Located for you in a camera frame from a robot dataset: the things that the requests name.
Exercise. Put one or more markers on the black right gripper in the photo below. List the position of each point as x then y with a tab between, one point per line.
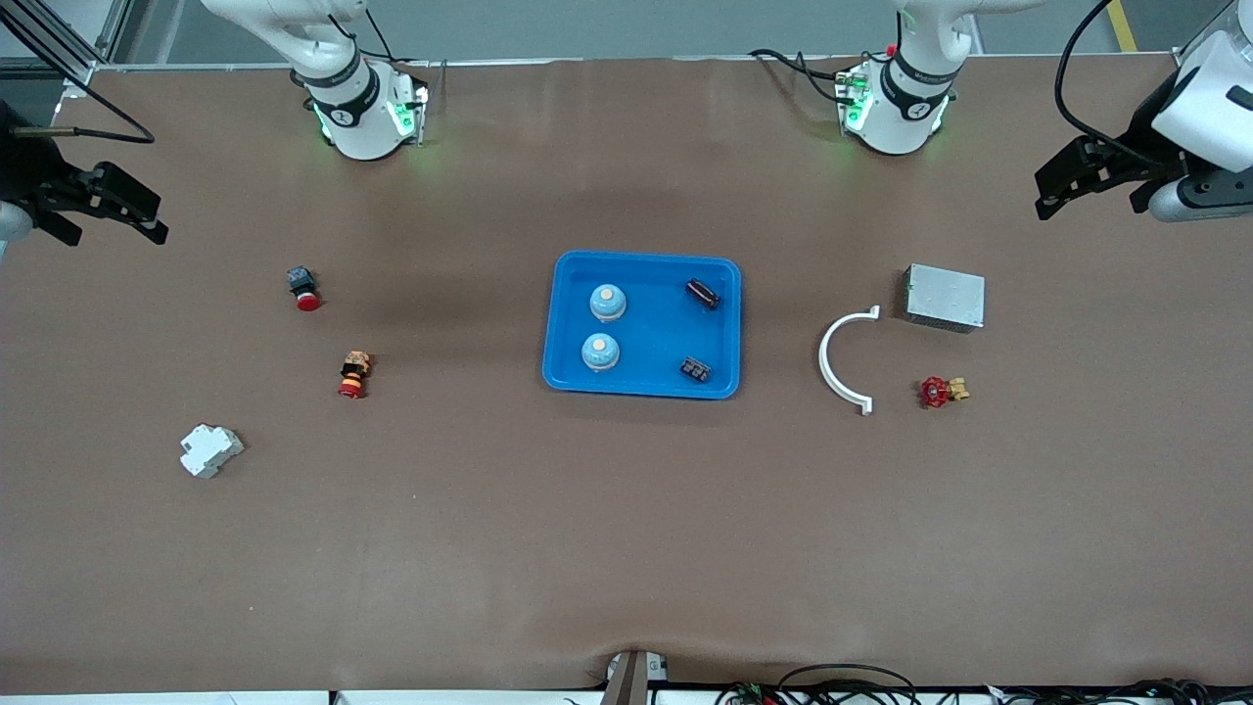
27	174

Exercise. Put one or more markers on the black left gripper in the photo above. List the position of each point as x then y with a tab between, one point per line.
1143	135

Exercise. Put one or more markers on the dark cylindrical capacitor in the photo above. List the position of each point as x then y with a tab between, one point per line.
703	294

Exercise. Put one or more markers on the dark block capacitor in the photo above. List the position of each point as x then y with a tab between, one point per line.
696	370

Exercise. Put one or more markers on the light blue bell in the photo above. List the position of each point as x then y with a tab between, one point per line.
600	352
608	302

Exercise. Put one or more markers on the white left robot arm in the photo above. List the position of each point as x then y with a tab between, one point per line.
905	117

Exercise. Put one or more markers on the grey metal power supply box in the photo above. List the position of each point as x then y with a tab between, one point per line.
945	297

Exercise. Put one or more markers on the red push button black base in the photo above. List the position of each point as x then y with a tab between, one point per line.
306	297

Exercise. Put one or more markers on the white circuit breaker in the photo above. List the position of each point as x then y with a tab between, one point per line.
210	450

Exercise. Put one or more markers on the blue plastic tray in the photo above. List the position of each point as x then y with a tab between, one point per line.
656	333

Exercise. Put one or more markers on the brown table cover mat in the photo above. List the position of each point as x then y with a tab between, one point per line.
626	539

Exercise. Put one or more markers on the aluminium frame post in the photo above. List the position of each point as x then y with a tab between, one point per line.
78	78
1212	22

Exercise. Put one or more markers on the red orange button switch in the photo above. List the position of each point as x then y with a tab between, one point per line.
353	374

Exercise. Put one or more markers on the white curved plastic bracket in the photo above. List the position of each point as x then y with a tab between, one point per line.
823	360

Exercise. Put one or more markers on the metal table clamp bracket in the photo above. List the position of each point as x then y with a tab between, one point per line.
628	678

